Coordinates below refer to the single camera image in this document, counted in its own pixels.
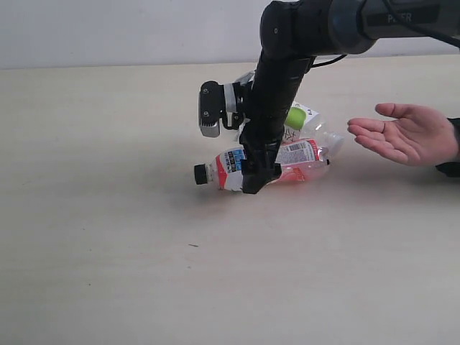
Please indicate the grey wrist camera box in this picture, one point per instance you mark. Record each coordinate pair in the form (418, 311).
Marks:
(222, 105)

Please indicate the pink label black cap bottle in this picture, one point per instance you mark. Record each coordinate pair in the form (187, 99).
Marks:
(300, 161)

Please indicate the open bare palm hand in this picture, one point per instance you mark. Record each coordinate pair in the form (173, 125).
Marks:
(412, 135)

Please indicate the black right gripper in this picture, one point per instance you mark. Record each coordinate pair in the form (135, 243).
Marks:
(261, 139)

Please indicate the black sleeved forearm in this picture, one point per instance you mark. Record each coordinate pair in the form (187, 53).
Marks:
(450, 168)

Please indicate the green apple label tea bottle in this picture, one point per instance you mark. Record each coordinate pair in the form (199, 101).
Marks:
(305, 123)

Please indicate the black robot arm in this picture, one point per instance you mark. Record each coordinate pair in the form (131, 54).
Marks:
(294, 34)

